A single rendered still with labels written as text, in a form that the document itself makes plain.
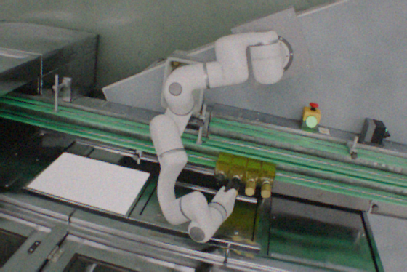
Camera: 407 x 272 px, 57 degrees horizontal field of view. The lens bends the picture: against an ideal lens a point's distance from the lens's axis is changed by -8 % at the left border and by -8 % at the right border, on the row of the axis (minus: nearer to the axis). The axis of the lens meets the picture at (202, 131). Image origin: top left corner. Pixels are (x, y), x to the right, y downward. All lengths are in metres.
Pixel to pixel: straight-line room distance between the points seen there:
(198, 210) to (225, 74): 0.42
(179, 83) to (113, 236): 0.55
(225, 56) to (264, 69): 0.13
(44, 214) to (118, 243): 0.29
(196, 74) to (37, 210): 0.73
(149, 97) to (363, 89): 0.93
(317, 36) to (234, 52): 0.53
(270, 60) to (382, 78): 0.65
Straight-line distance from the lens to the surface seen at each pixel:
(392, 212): 1.89
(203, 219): 1.18
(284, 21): 1.55
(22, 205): 1.52
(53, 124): 1.86
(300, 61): 1.57
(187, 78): 1.24
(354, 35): 1.70
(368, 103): 1.78
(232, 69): 1.25
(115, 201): 1.50
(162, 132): 1.21
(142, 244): 1.36
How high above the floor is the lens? 2.40
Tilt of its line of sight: 65 degrees down
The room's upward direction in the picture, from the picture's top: 155 degrees counter-clockwise
